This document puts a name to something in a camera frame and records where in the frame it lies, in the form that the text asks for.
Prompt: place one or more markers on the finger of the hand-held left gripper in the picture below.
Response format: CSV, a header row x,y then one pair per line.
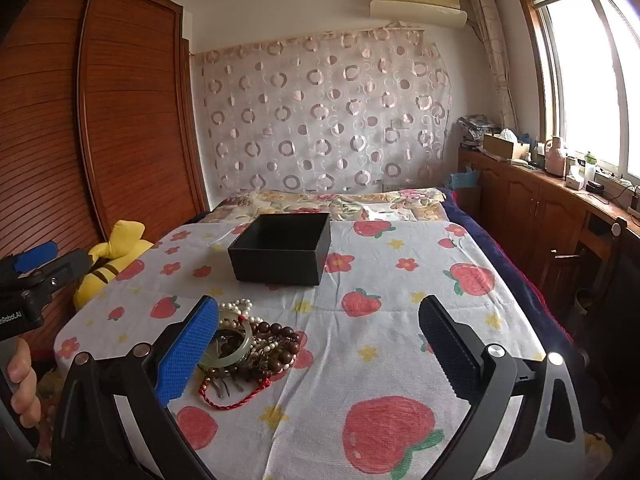
x,y
67,267
35,255

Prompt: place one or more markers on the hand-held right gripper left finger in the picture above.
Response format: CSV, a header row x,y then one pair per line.
x,y
187,355

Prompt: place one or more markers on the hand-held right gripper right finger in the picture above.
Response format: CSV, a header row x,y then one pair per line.
x,y
450,355

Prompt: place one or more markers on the green jade bangle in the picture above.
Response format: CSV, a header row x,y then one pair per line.
x,y
245,346

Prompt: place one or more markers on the black box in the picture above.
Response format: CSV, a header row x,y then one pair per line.
x,y
280,255

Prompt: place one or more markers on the person's left hand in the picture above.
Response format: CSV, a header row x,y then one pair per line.
x,y
25,385

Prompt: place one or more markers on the yellow plush toy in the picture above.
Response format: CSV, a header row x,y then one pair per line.
x,y
115,255

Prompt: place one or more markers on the strawberry print blanket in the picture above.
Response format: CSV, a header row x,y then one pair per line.
x,y
380,320

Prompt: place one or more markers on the dark blue blanket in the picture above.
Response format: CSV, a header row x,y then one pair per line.
x,y
510,270

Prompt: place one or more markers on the brown wooden wardrobe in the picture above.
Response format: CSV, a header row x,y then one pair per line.
x,y
110,110

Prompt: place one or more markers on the wooden side cabinet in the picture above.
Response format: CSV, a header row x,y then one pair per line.
x,y
530,210

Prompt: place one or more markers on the dark chair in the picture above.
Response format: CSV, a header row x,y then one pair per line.
x,y
610,310

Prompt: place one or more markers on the blue paper item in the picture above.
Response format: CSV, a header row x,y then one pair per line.
x,y
465,179

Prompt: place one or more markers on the cardboard box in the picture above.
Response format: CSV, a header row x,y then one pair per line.
x,y
502,147

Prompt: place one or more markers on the pink jug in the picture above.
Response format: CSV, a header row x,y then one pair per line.
x,y
555,160

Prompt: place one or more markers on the stack of printed cloth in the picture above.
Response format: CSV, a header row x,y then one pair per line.
x,y
475,130

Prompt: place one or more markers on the green cap bottle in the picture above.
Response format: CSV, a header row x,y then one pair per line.
x,y
590,167

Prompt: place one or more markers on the circle pattern sheer curtain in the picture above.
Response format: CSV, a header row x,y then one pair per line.
x,y
325,110

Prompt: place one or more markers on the beige window curtain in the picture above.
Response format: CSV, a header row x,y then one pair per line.
x,y
495,60

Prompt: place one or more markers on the window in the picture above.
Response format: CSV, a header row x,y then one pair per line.
x,y
580,75

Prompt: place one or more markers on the wall air conditioner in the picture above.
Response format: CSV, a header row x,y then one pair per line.
x,y
415,2

